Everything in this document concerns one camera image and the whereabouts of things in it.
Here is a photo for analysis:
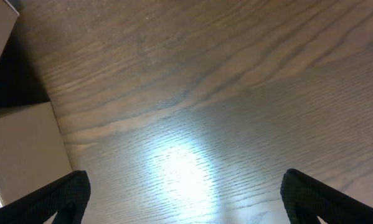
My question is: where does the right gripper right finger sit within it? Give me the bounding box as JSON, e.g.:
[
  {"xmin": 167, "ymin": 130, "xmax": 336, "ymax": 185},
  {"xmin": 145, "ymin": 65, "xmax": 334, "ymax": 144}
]
[{"xmin": 280, "ymin": 169, "xmax": 373, "ymax": 224}]

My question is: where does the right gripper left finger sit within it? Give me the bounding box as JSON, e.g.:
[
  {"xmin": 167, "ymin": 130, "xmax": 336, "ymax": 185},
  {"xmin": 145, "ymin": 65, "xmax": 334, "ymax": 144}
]
[{"xmin": 0, "ymin": 170, "xmax": 91, "ymax": 224}]

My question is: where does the brown cardboard box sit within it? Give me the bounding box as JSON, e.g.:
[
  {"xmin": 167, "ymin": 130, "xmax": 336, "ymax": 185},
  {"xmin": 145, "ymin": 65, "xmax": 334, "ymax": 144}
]
[{"xmin": 0, "ymin": 0, "xmax": 72, "ymax": 208}]

